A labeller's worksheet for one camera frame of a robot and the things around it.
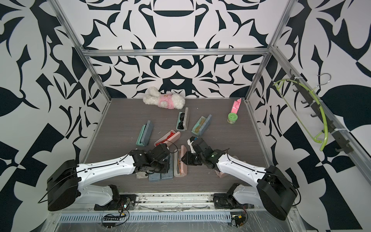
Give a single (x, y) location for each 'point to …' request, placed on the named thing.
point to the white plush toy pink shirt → (168, 100)
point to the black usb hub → (110, 224)
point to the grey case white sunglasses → (169, 174)
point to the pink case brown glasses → (180, 168)
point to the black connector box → (239, 219)
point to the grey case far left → (145, 134)
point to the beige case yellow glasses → (141, 175)
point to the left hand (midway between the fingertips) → (170, 165)
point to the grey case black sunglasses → (183, 120)
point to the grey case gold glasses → (201, 125)
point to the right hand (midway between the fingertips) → (181, 158)
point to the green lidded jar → (232, 118)
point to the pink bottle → (236, 106)
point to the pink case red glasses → (170, 137)
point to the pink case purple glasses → (220, 174)
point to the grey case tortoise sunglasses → (154, 177)
